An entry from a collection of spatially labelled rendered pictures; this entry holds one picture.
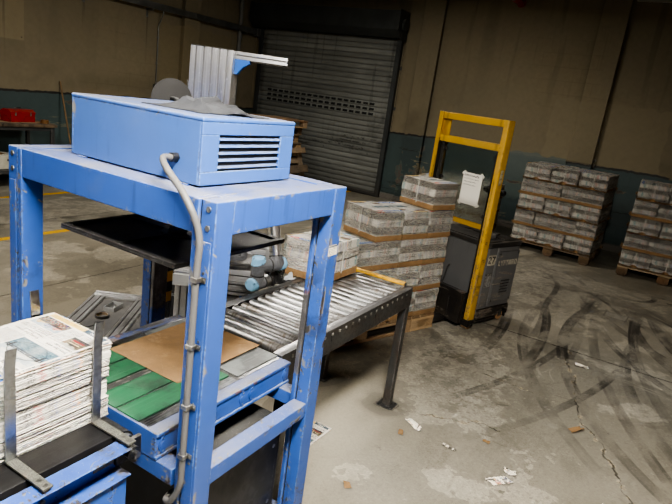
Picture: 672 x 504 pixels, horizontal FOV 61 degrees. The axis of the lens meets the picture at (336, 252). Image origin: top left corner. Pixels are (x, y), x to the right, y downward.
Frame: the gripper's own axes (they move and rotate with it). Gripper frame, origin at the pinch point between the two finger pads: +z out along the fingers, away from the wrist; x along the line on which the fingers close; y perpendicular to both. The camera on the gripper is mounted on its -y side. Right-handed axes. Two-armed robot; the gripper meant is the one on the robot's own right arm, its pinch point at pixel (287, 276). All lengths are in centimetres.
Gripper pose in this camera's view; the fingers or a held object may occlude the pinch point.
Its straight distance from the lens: 341.9
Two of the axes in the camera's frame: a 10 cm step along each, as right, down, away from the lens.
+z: 5.2, -1.6, 8.4
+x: -8.4, -2.5, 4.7
